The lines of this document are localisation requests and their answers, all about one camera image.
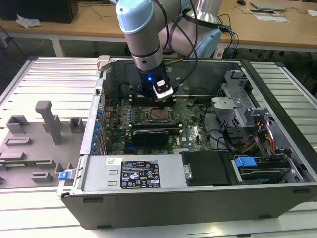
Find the silver shroud latch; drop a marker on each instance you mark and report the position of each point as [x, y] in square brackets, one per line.
[187, 171]

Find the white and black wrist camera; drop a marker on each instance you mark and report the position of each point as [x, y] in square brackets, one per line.
[163, 93]

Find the green RAM stick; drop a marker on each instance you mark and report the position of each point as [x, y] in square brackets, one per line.
[24, 163]

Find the black box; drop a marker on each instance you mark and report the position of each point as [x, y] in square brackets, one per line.
[37, 10]

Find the black computer mouse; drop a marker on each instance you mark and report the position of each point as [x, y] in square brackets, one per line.
[241, 2]

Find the green motherboard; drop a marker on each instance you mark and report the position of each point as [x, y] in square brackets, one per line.
[190, 131]

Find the black graphics card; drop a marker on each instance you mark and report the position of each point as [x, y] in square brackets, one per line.
[151, 137]

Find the small white box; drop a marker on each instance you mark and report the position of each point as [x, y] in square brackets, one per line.
[219, 52]

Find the blue card retention clip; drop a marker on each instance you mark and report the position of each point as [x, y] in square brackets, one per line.
[97, 127]
[99, 113]
[94, 148]
[95, 140]

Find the silver laptop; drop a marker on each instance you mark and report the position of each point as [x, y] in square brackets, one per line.
[268, 6]

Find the black printed label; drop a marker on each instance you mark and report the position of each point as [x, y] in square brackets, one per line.
[140, 173]

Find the black RAM slot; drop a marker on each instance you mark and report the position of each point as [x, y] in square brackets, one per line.
[135, 102]
[156, 125]
[174, 129]
[134, 99]

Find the silver power supply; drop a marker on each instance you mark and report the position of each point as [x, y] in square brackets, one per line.
[99, 173]

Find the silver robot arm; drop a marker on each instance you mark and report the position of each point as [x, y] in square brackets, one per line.
[141, 29]

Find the blue plastic latch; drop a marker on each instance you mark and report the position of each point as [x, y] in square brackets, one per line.
[63, 176]

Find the wooden desk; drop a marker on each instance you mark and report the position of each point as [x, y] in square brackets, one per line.
[99, 27]

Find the silver perforated drive cage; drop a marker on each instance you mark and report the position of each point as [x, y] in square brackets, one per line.
[227, 102]

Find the black plastic shroud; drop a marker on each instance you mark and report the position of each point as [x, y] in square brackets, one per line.
[205, 168]

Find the small white sticker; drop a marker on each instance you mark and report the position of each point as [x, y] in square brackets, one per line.
[114, 161]

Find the hard disk in blue carrier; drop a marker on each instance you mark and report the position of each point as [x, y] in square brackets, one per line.
[245, 162]

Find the CPU socket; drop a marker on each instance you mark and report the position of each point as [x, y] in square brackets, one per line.
[145, 121]

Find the white paper with black print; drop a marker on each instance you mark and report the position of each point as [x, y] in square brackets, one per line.
[262, 11]

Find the white paper sheet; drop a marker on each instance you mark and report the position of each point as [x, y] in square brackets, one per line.
[312, 13]
[272, 18]

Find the black and grey PC case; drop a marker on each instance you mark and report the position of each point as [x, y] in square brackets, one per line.
[173, 210]

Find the crumpled white paper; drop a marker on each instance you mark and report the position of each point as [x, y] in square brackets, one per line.
[27, 21]

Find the grey parts rack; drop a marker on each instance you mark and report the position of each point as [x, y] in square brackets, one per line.
[37, 148]

